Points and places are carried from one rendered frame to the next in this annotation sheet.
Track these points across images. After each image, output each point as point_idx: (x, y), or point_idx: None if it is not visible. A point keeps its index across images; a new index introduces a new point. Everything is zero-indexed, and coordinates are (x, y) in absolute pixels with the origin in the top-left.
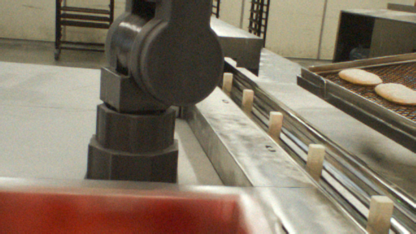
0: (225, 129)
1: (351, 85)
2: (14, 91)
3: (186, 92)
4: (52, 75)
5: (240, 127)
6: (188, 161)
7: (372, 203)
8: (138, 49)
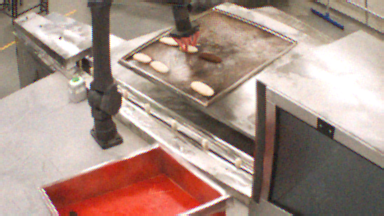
0: None
1: (140, 63)
2: (37, 108)
3: (116, 110)
4: (34, 92)
5: None
6: None
7: (172, 123)
8: (104, 105)
